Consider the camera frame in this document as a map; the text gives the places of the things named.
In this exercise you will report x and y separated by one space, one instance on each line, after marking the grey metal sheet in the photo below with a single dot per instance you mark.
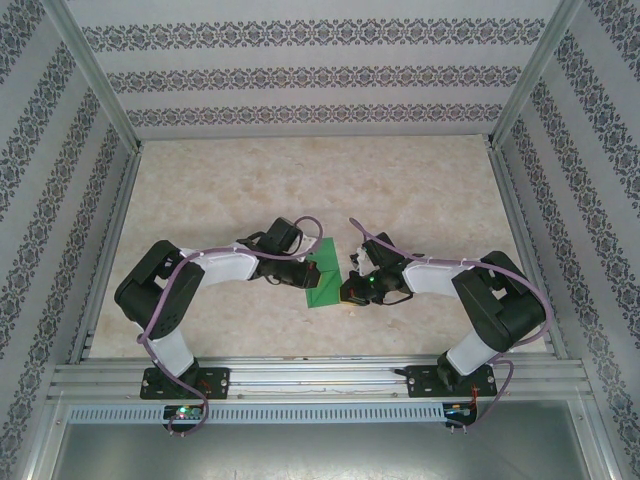
325 450

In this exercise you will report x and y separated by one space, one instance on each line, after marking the green paper sheet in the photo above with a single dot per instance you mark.
326 292

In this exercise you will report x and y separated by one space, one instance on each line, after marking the right aluminium frame post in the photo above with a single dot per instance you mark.
535 75

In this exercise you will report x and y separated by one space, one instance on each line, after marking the controller board with leds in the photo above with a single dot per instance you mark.
457 412
182 412

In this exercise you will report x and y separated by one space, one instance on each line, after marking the left controller board with leds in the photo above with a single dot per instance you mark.
182 412

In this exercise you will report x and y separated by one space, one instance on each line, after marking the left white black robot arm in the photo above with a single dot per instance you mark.
160 285

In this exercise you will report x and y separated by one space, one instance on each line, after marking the aluminium frame bar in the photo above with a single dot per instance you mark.
597 440
40 440

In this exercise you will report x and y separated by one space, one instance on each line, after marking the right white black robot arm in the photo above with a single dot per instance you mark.
500 305

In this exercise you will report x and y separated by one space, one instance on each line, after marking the aluminium frame post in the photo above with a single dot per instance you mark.
95 80
535 75

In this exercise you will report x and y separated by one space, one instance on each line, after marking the left aluminium table side rail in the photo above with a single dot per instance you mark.
107 255

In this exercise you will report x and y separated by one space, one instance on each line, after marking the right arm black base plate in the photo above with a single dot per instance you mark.
420 382

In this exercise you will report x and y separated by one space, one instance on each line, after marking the right aluminium table side rail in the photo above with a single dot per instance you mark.
530 255

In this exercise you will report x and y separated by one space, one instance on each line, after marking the left aluminium frame post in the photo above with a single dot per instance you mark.
95 80

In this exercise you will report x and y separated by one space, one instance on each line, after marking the right controller board with leds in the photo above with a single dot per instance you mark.
457 412

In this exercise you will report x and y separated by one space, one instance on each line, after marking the aluminium table side rail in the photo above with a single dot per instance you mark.
530 255
107 255

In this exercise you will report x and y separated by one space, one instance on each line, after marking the aluminium mounting rail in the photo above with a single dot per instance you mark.
320 380

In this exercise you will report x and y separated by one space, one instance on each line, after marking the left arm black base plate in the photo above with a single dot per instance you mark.
220 382

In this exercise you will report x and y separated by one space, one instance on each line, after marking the right lower aluminium frame bar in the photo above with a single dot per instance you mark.
597 440

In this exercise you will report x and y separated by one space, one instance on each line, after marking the left lower aluminium frame bar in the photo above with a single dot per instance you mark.
40 440

